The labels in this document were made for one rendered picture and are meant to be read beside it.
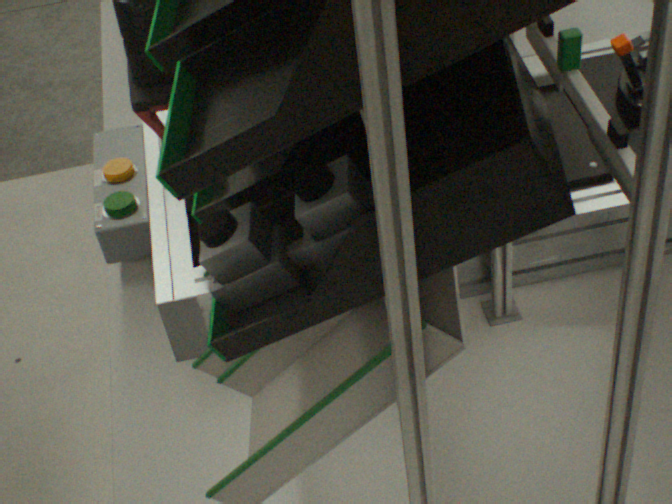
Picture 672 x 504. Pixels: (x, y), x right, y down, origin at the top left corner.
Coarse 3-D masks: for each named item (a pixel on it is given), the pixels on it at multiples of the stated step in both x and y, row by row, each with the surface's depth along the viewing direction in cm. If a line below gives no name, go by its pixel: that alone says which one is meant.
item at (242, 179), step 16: (336, 128) 78; (304, 144) 79; (320, 144) 79; (272, 160) 87; (288, 160) 80; (304, 160) 81; (320, 160) 81; (240, 176) 88; (256, 176) 87; (272, 176) 82; (288, 176) 82; (208, 192) 88; (224, 192) 88; (240, 192) 83; (256, 192) 83; (272, 192) 83; (288, 192) 83; (192, 208) 85; (208, 208) 84; (224, 208) 84
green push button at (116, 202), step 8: (120, 192) 126; (128, 192) 125; (104, 200) 125; (112, 200) 125; (120, 200) 124; (128, 200) 124; (104, 208) 124; (112, 208) 123; (120, 208) 123; (128, 208) 124; (112, 216) 124; (120, 216) 124
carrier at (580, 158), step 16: (528, 64) 133; (544, 80) 132; (544, 96) 131; (560, 96) 131; (560, 112) 128; (576, 112) 128; (560, 128) 126; (576, 128) 126; (560, 144) 124; (576, 144) 123; (592, 144) 123; (576, 160) 121; (592, 160) 121; (576, 176) 119; (592, 176) 119; (608, 176) 119
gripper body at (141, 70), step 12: (132, 48) 107; (144, 48) 107; (132, 60) 108; (144, 60) 108; (132, 72) 110; (144, 72) 109; (156, 72) 109; (132, 84) 111; (144, 84) 110; (156, 84) 110; (168, 84) 110; (132, 96) 109; (144, 96) 109; (156, 96) 109; (168, 96) 109; (132, 108) 109; (144, 108) 109
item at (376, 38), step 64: (384, 0) 51; (384, 64) 54; (384, 128) 57; (640, 128) 62; (384, 192) 59; (640, 192) 64; (384, 256) 63; (640, 256) 68; (512, 320) 118; (640, 320) 73; (640, 384) 77
